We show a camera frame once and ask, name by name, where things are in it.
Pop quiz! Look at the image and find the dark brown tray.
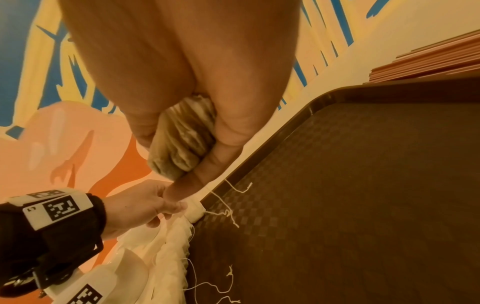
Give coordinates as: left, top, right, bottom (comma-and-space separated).
181, 76, 480, 304

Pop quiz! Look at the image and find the row of tea bags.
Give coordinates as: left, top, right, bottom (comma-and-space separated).
116, 197, 208, 304

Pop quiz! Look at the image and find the black marker wristband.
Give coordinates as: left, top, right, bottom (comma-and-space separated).
0, 188, 108, 298

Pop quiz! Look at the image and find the bunch of tea bags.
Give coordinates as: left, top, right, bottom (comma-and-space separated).
146, 93, 219, 183

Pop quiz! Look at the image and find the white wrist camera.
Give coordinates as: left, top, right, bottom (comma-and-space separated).
43, 246, 151, 304

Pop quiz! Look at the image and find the person's left hand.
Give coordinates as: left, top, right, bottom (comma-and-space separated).
100, 179, 189, 241

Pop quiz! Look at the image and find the person's right hand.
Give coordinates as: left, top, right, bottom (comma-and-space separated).
55, 0, 303, 204

